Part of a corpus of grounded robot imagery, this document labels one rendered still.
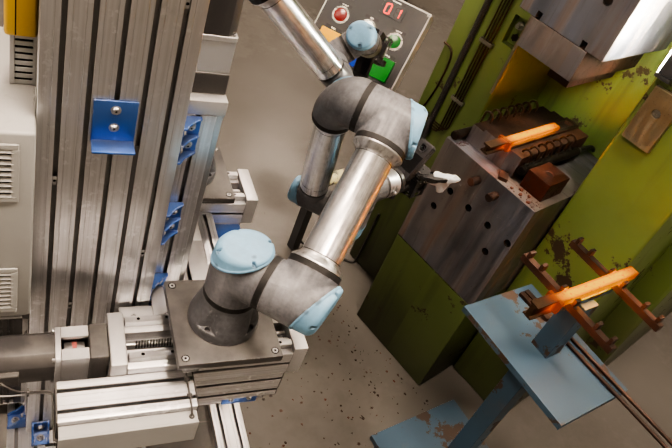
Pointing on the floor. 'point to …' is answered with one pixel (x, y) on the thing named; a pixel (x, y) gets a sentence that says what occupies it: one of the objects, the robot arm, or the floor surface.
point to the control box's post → (299, 228)
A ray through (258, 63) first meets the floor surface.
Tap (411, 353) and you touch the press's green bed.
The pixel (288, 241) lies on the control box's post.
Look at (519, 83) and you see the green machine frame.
